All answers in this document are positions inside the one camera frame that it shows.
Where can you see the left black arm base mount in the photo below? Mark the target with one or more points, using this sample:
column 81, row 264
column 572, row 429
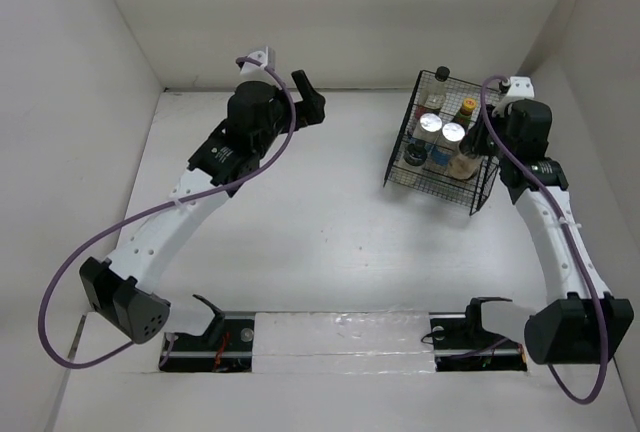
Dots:
column 225, row 347

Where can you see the red-lid dark sauce jar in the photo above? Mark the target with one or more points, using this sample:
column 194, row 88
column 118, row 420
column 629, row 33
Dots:
column 415, row 155

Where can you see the silver-lid blue-label shaker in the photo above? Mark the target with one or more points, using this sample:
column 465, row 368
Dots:
column 447, row 143
column 427, row 129

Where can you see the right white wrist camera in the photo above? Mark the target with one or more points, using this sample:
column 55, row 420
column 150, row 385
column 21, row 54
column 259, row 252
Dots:
column 511, row 90

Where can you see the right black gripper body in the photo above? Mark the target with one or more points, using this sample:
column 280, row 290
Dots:
column 483, row 140

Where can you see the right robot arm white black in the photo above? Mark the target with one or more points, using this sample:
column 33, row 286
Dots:
column 582, row 322

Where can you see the tall clear black-cap bottle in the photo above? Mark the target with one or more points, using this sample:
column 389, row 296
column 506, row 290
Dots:
column 436, row 90

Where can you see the yellow-cap brown sauce bottle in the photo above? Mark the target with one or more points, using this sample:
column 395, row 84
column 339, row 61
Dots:
column 464, row 115

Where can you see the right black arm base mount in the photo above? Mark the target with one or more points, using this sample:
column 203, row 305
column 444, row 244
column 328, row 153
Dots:
column 461, row 344

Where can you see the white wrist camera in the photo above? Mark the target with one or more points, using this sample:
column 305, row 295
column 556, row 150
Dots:
column 259, row 60
column 511, row 90

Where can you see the white foam strip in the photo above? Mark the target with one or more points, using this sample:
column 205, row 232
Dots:
column 373, row 343

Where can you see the black wire basket rack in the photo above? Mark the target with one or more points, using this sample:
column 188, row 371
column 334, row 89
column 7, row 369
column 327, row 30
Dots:
column 431, row 178

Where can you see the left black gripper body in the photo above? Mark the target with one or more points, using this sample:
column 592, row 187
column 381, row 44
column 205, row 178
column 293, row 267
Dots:
column 281, row 120

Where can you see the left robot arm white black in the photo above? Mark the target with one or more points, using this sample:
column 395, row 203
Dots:
column 121, row 286

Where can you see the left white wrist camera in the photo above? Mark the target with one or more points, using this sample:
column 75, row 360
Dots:
column 259, row 60

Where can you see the black-cap spice jar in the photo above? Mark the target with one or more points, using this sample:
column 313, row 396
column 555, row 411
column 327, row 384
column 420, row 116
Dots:
column 464, row 164

